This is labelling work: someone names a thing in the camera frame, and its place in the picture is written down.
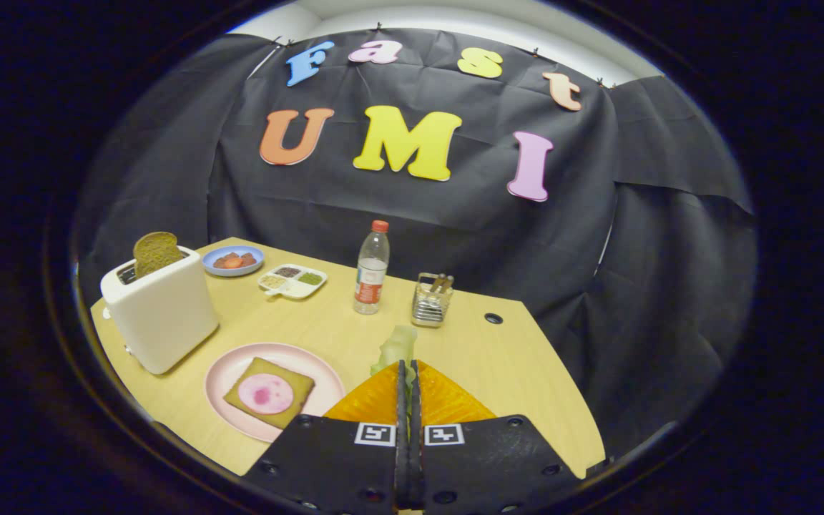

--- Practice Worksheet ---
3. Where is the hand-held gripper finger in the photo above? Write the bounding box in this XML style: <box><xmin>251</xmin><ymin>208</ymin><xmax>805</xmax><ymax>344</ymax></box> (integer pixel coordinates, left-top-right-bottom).
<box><xmin>411</xmin><ymin>360</ymin><xmax>586</xmax><ymax>515</ymax></box>
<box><xmin>244</xmin><ymin>360</ymin><xmax>413</xmax><ymax>515</ymax></box>

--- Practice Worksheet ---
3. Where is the green lettuce leaf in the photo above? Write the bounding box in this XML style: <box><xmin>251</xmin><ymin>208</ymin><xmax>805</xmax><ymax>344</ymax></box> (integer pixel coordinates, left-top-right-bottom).
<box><xmin>371</xmin><ymin>325</ymin><xmax>420</xmax><ymax>391</ymax></box>

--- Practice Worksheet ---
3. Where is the brown bread slice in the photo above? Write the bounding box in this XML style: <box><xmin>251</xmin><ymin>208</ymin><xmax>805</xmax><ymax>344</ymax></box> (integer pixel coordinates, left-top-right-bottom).
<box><xmin>132</xmin><ymin>231</ymin><xmax>184</xmax><ymax>280</ymax></box>

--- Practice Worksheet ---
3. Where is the toast slice with ham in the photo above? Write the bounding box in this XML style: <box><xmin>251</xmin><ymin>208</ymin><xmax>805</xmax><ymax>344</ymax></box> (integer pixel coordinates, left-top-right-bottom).
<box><xmin>223</xmin><ymin>357</ymin><xmax>315</xmax><ymax>430</ymax></box>

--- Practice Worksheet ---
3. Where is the metal mesh utensil holder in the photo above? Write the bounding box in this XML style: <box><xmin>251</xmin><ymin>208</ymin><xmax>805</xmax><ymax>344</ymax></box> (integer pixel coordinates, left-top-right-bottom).
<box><xmin>411</xmin><ymin>273</ymin><xmax>455</xmax><ymax>328</ymax></box>

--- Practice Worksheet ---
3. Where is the pink ham slice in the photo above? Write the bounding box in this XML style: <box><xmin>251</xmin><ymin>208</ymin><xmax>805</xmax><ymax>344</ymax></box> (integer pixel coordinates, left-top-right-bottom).
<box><xmin>237</xmin><ymin>373</ymin><xmax>295</xmax><ymax>416</ymax></box>

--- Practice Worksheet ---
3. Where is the clear bottle with red cap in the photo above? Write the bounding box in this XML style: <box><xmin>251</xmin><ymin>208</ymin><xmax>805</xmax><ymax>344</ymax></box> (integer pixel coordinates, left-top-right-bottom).
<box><xmin>353</xmin><ymin>220</ymin><xmax>391</xmax><ymax>315</ymax></box>

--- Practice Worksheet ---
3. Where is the pink round plate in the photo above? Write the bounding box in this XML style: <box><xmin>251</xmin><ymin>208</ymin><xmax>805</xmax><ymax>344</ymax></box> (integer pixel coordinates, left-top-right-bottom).
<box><xmin>205</xmin><ymin>343</ymin><xmax>346</xmax><ymax>443</ymax></box>

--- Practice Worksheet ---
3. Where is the white divided seasoning tray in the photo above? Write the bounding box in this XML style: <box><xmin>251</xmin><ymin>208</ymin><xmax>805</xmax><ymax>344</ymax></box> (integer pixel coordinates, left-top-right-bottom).
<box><xmin>257</xmin><ymin>264</ymin><xmax>328</xmax><ymax>300</ymax></box>

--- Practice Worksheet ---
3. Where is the blue plate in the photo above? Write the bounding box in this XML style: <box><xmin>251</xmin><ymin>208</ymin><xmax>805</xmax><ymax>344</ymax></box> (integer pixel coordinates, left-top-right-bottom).
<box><xmin>202</xmin><ymin>245</ymin><xmax>265</xmax><ymax>278</ymax></box>

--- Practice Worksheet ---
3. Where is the white toaster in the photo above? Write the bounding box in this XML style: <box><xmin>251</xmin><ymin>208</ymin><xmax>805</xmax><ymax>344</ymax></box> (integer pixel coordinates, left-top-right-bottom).
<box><xmin>100</xmin><ymin>245</ymin><xmax>220</xmax><ymax>376</ymax></box>

